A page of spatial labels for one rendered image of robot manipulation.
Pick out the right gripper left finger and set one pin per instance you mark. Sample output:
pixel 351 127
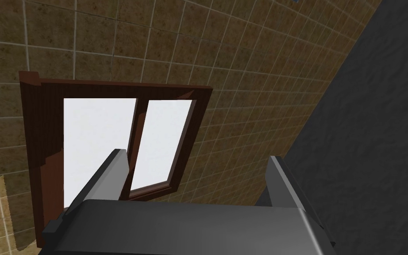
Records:
pixel 107 179

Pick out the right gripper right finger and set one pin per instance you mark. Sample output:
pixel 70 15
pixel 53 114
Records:
pixel 281 186

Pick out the brown framed window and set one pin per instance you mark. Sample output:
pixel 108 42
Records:
pixel 97 131

